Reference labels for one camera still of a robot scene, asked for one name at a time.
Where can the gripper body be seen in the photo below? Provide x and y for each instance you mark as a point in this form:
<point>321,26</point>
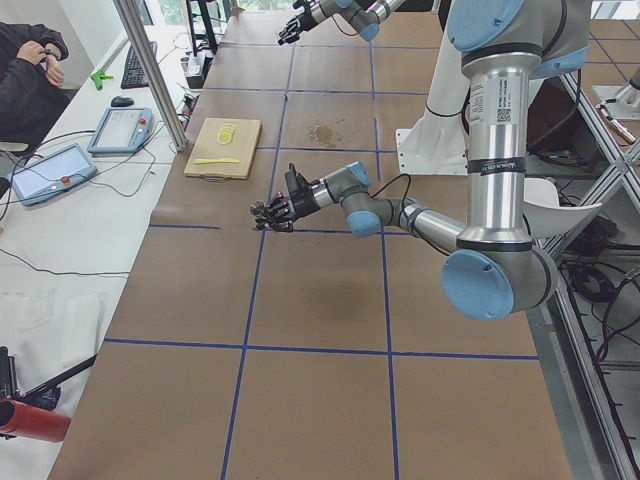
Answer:
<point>301,201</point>
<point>306,14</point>

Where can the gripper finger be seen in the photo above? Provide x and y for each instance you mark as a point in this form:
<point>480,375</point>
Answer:
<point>276,224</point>
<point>288,37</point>
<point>278,206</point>
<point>291,30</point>

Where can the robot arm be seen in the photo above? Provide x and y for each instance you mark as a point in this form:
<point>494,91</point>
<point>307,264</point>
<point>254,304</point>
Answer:
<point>490,53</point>
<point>364,20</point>

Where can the yellow plastic knife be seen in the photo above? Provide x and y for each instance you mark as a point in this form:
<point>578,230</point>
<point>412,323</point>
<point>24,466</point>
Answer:
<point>221,160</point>

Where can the wooden cutting board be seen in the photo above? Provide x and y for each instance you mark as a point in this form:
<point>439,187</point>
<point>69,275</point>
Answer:
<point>242,147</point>

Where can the lemon slices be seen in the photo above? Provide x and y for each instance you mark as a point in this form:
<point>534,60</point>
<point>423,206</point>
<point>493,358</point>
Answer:
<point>225,133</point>

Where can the black control box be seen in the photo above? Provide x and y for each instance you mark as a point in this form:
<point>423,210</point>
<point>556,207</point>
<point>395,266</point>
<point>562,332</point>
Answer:
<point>196,68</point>

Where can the far teach pendant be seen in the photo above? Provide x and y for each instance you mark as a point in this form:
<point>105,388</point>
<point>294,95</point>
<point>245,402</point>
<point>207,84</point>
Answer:
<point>121,131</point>

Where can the teach pendant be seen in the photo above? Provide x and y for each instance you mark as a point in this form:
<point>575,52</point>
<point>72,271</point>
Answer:
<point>53,175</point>
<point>121,131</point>

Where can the black keyboard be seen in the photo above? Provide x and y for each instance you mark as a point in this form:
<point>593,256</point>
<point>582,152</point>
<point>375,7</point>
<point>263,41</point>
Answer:
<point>133,73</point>

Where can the black computer mouse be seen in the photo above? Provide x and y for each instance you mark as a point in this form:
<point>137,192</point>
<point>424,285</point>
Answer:
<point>121,102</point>

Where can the near teach pendant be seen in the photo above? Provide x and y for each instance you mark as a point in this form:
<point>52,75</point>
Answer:
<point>53,175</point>

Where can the green plastic clamp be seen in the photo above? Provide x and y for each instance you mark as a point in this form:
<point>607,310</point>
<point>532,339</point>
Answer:
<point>98,79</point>

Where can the white plastic chair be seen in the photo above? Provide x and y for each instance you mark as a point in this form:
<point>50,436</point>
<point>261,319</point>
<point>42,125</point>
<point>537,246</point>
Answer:
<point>545,217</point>

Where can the person in dark jacket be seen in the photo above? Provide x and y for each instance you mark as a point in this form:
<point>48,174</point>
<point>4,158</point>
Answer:
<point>32,79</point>

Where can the red thermos bottle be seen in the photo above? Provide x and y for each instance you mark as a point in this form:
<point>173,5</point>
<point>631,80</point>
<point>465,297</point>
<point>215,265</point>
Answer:
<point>23,420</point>

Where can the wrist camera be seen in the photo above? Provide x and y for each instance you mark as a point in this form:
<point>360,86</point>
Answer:
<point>296,183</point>

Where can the aluminium frame post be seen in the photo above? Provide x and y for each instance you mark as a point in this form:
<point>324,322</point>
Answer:
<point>128,13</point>

